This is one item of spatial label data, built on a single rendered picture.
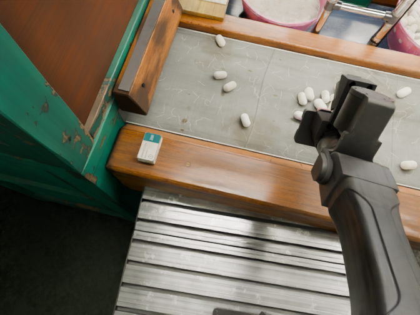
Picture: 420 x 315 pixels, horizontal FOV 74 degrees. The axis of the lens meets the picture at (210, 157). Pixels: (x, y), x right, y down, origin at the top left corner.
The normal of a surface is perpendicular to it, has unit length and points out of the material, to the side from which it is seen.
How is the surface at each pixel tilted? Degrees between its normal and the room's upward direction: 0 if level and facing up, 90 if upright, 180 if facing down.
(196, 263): 0
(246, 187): 0
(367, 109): 50
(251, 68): 0
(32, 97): 90
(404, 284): 31
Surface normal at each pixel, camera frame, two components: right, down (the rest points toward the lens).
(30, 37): 0.97, 0.22
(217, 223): 0.05, -0.34
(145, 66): 0.91, 0.07
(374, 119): -0.18, 0.46
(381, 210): 0.19, -0.76
